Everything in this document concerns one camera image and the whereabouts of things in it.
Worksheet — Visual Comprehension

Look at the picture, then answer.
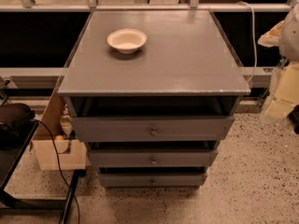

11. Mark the grey bottom drawer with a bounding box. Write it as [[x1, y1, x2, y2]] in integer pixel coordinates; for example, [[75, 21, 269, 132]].
[[99, 173, 206, 188]]

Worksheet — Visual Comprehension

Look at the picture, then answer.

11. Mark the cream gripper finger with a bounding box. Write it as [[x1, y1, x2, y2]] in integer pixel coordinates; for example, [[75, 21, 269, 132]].
[[263, 98, 295, 120]]

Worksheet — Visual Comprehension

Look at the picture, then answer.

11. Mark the cardboard box with items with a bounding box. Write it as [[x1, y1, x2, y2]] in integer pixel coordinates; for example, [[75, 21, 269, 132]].
[[33, 91, 87, 171]]

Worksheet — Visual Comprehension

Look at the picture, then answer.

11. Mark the grey drawer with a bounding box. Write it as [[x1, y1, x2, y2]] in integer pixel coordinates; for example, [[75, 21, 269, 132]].
[[99, 173, 206, 188], [72, 116, 235, 142], [89, 149, 218, 168]]

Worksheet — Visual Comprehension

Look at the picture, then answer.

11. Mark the grey drawer cabinet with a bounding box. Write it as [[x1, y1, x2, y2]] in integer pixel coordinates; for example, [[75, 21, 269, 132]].
[[58, 10, 249, 175]]

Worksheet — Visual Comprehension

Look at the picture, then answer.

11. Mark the black cable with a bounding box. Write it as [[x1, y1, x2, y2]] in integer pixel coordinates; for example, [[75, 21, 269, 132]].
[[33, 119, 81, 224]]

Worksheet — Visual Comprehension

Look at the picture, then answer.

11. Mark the white hanging cable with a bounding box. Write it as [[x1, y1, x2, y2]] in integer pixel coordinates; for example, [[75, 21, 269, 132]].
[[236, 1, 259, 84]]

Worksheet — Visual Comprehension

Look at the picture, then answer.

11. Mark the metal railing frame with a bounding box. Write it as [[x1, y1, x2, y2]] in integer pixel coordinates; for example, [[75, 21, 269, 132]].
[[0, 0, 299, 91]]

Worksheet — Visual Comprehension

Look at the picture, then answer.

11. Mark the black pouch on table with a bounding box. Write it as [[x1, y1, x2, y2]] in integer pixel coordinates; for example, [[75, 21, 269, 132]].
[[0, 103, 35, 139]]

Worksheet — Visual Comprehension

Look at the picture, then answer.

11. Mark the grey top drawer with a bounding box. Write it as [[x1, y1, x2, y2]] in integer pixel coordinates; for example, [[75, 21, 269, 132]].
[[72, 116, 235, 142]]

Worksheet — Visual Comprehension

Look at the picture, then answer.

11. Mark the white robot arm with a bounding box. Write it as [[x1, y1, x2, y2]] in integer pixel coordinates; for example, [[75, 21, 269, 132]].
[[258, 4, 299, 123]]

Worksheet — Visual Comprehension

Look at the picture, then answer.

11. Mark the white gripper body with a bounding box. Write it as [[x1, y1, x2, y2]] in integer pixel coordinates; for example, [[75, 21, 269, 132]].
[[275, 61, 299, 105]]

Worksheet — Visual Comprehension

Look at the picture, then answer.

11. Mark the white paper bowl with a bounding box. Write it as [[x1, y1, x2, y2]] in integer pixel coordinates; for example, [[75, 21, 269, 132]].
[[107, 29, 147, 54]]

